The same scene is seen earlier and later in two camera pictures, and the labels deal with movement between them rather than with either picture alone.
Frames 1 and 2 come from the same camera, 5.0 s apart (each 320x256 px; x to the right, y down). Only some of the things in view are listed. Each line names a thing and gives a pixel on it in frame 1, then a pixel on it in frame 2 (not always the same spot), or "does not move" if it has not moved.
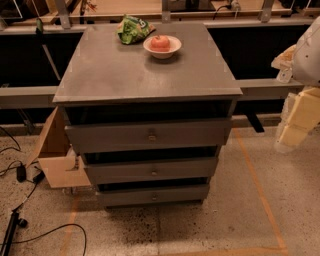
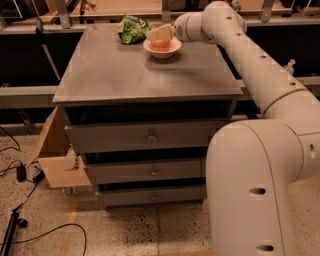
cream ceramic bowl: x=174 y=46 does not move
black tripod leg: x=10 y=235 does not move
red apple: x=160 y=44 does not move
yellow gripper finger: x=284 y=62 → x=165 y=32
